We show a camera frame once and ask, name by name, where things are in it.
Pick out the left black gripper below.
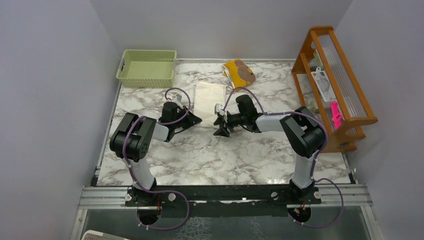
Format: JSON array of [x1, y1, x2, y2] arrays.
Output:
[[172, 105, 201, 130]]

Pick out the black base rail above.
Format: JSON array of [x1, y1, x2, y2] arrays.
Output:
[[124, 184, 322, 218]]

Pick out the white paper package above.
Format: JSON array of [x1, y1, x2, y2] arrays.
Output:
[[311, 67, 337, 102]]

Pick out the green plastic basket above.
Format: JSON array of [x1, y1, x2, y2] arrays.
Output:
[[116, 49, 177, 88]]

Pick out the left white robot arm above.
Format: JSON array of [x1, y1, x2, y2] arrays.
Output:
[[109, 101, 202, 206]]

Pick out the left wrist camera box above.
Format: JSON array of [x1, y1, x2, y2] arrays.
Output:
[[166, 94, 183, 104]]

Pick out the white towel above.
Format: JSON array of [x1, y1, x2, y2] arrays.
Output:
[[193, 81, 226, 128]]

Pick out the white tray corner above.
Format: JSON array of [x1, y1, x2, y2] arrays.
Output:
[[81, 230, 128, 240]]

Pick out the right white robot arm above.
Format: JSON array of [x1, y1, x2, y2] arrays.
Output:
[[213, 94, 328, 204]]

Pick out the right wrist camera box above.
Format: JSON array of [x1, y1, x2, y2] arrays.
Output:
[[214, 103, 227, 116]]

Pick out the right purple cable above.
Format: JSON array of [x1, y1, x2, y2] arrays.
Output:
[[222, 86, 345, 229]]

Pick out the pink clip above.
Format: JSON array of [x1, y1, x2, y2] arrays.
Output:
[[330, 101, 343, 129]]

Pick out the yellow bear towel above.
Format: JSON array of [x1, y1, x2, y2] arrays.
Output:
[[222, 58, 256, 89]]

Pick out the wooden rack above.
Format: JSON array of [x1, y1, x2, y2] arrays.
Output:
[[291, 26, 378, 153]]

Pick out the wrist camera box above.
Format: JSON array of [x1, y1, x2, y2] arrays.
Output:
[[166, 94, 183, 104], [214, 103, 227, 116]]

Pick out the aluminium frame rail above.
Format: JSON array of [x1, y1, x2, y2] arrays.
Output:
[[78, 184, 374, 210]]

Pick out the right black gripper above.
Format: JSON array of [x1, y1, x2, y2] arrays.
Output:
[[213, 111, 247, 137]]

